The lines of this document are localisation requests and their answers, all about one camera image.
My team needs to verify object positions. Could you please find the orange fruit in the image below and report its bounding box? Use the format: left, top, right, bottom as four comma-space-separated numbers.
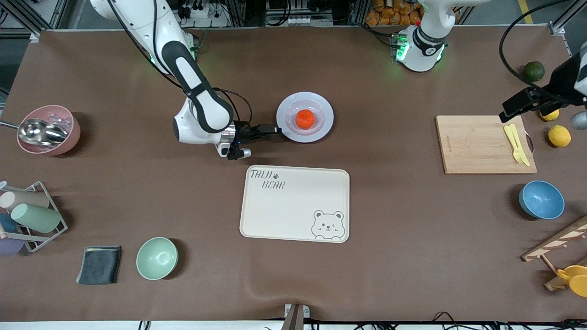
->
295, 109, 316, 130

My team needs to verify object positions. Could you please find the lavender round plate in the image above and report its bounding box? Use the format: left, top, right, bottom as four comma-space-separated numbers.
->
276, 91, 335, 143

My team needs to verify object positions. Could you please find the yellow plastic fork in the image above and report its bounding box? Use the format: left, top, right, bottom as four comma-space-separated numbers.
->
504, 125, 525, 165

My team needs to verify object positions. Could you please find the dark green avocado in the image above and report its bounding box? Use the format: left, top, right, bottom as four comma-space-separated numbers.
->
523, 61, 545, 82

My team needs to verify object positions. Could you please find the wooden cutting board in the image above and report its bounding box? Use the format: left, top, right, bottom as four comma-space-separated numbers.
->
435, 115, 538, 175

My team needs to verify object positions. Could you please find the cream tray with bear print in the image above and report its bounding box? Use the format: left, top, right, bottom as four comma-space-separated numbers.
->
239, 165, 350, 244

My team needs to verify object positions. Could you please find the blue bowl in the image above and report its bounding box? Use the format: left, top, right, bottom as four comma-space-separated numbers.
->
519, 180, 565, 220

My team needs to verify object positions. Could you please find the white power strip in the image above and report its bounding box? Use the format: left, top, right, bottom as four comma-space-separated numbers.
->
181, 0, 230, 28

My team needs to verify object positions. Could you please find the wooden drying rack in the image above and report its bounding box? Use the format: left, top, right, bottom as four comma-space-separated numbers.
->
521, 215, 587, 292

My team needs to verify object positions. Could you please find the light green bowl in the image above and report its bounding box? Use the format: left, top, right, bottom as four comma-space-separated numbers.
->
136, 236, 179, 281

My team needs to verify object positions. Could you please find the bag of orange fruits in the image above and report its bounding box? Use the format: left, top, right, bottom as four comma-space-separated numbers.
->
365, 0, 422, 26

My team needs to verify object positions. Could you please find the brown table mat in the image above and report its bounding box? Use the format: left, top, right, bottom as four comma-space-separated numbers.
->
0, 25, 587, 322

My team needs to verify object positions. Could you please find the yellow mug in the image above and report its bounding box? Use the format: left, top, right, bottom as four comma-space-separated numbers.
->
556, 264, 587, 298

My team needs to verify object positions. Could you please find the pink bowl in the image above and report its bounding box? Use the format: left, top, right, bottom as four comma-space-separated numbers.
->
17, 105, 82, 157

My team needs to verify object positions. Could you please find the dark grey folded cloth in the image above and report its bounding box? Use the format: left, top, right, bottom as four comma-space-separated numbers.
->
76, 246, 122, 286

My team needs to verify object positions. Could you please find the metal scoop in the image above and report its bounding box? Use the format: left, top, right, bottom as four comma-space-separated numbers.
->
0, 118, 69, 147

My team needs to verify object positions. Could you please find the mint green cup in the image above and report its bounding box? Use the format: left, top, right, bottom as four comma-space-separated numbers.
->
11, 203, 62, 234

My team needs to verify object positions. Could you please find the beige cup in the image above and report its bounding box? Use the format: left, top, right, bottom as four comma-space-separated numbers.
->
0, 190, 50, 210

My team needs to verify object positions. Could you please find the purple cup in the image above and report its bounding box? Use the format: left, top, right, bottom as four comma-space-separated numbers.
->
0, 237, 26, 256

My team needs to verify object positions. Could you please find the aluminium frame profile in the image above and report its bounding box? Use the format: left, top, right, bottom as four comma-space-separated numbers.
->
548, 0, 587, 60

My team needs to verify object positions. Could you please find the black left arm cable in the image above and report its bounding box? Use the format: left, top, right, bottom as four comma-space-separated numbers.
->
499, 0, 562, 94

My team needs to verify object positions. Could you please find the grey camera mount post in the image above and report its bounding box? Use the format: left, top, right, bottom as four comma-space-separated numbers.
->
281, 303, 311, 330

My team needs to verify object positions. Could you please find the grey wire cup rack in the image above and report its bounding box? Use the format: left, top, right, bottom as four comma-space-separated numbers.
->
0, 181, 68, 253

